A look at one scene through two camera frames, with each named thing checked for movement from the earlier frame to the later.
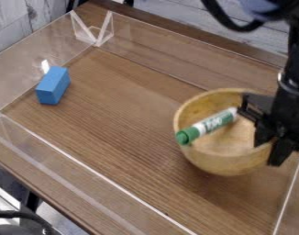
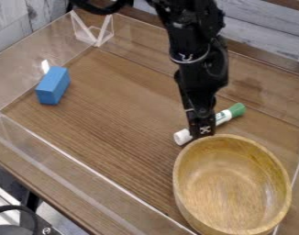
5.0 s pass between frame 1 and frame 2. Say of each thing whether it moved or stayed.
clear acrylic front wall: stayed
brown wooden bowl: moved
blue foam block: stayed
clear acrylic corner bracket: stayed
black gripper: moved
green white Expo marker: stayed
